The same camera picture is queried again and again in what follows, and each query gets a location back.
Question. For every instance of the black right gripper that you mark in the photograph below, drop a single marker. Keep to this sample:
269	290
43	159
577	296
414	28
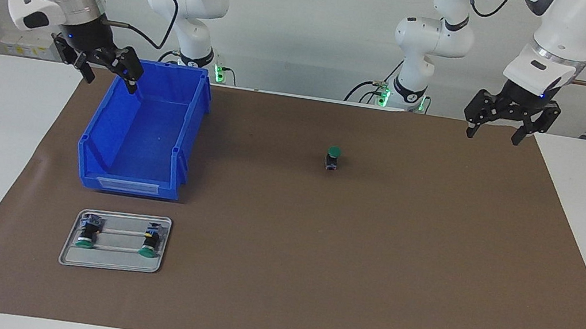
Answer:
86	35

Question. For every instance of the white socket box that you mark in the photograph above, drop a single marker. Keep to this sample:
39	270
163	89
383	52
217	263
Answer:
21	40

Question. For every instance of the blue plastic storage bin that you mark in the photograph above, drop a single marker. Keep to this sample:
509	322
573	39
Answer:
146	137

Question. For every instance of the brown paper table mat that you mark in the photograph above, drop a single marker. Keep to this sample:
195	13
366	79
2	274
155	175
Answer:
315	249

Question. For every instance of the green lit base connector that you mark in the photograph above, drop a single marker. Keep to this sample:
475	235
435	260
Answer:
219	72
383	97

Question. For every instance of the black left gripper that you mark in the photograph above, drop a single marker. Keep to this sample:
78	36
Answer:
520	102

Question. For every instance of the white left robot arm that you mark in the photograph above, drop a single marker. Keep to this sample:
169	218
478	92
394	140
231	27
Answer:
563	30

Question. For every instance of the green push button switch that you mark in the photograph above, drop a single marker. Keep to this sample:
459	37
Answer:
334	152
149	242
87	232

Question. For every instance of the silver metal tray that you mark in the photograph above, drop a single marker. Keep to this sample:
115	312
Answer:
110	259

